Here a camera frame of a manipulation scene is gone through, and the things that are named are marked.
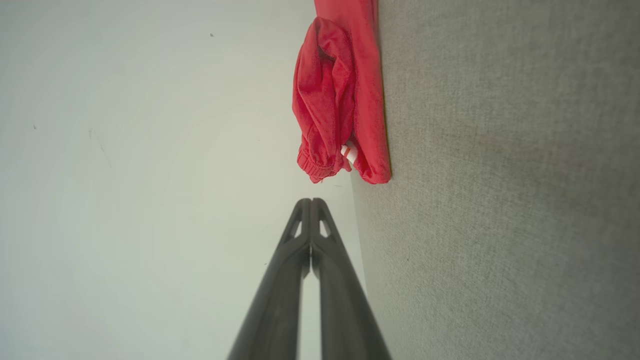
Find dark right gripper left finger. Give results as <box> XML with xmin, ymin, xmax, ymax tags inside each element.
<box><xmin>227</xmin><ymin>198</ymin><xmax>312</xmax><ymax>360</ymax></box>

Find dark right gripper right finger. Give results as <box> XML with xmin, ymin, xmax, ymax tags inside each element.
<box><xmin>311</xmin><ymin>198</ymin><xmax>392</xmax><ymax>360</ymax></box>

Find red white shorts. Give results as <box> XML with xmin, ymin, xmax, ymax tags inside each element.
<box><xmin>292</xmin><ymin>0</ymin><xmax>392</xmax><ymax>185</ymax></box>

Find grey fabric sofa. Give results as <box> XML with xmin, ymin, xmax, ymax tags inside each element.
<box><xmin>350</xmin><ymin>0</ymin><xmax>640</xmax><ymax>360</ymax></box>

